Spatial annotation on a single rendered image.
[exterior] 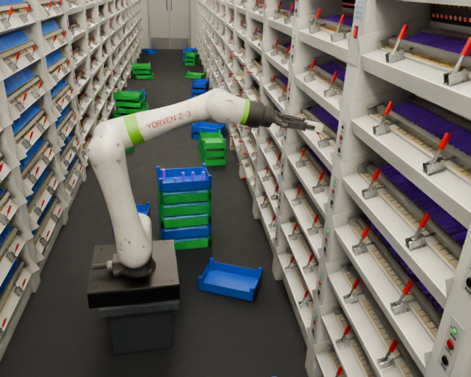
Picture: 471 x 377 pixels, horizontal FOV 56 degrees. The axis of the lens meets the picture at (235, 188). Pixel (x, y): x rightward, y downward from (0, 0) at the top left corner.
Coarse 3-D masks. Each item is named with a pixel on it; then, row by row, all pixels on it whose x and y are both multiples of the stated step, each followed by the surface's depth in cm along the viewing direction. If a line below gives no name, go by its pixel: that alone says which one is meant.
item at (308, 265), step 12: (288, 216) 227; (288, 228) 223; (300, 228) 216; (288, 240) 214; (300, 240) 210; (300, 252) 203; (312, 252) 197; (300, 264) 196; (312, 264) 192; (312, 276) 187; (312, 288) 180
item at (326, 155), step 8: (296, 104) 202; (304, 104) 202; (312, 104) 203; (296, 112) 204; (304, 136) 184; (312, 136) 177; (320, 136) 175; (312, 144) 174; (320, 152) 163; (328, 152) 160; (328, 160) 155; (328, 168) 158
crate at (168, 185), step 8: (176, 168) 266; (184, 168) 267; (192, 168) 269; (200, 168) 270; (160, 176) 266; (168, 176) 267; (176, 176) 268; (200, 176) 270; (208, 176) 253; (160, 184) 247; (168, 184) 248; (176, 184) 249; (184, 184) 250; (192, 184) 251; (200, 184) 253; (208, 184) 254
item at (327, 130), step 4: (304, 112) 198; (308, 112) 196; (308, 116) 193; (312, 116) 190; (312, 120) 189; (316, 120) 184; (320, 120) 183; (324, 124) 178; (324, 128) 175; (328, 128) 174; (324, 132) 174; (328, 132) 170; (332, 132) 169; (328, 136) 172; (332, 136) 167; (336, 136) 165
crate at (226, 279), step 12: (216, 264) 248; (228, 264) 247; (204, 276) 240; (216, 276) 245; (228, 276) 245; (240, 276) 245; (252, 276) 245; (204, 288) 232; (216, 288) 230; (228, 288) 228; (240, 288) 236; (252, 288) 224; (252, 300) 227
